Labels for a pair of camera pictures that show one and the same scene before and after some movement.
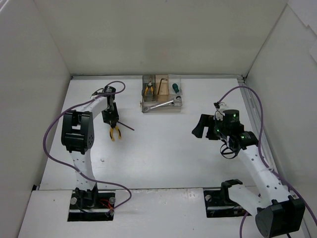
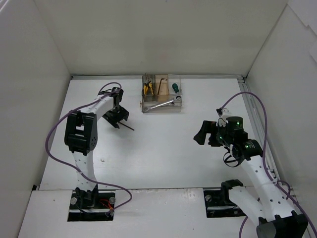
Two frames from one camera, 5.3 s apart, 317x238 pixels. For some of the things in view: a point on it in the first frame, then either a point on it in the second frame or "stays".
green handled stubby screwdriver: [175, 87] stays
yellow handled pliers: [150, 84] stays
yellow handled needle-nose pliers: [111, 133] → [145, 86]
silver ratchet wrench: [172, 102] stays
